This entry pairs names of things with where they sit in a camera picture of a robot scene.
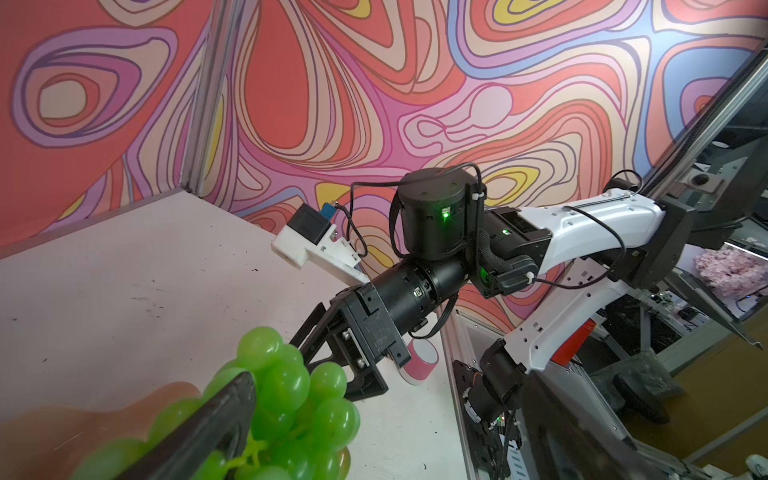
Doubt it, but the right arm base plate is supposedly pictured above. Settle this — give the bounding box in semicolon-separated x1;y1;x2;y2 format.
451;360;509;479

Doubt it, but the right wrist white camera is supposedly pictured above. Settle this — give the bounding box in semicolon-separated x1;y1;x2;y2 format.
271;204;370;286

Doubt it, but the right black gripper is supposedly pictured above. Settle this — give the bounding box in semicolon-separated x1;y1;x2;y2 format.
290;281;414;401

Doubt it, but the pink tape roll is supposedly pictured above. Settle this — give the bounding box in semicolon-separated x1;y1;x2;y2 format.
399;339;440;385

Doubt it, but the peach scalloped fruit bowl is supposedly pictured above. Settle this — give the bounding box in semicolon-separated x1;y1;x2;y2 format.
1;381;201;479

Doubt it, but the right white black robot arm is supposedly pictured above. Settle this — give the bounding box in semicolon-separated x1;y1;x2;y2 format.
272;164;695;426

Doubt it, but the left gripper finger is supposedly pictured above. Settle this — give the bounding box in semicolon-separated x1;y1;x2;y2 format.
118;371;256;479

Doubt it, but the green fake grape bunch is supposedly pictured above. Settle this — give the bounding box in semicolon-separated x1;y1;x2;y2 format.
71;327;361;479

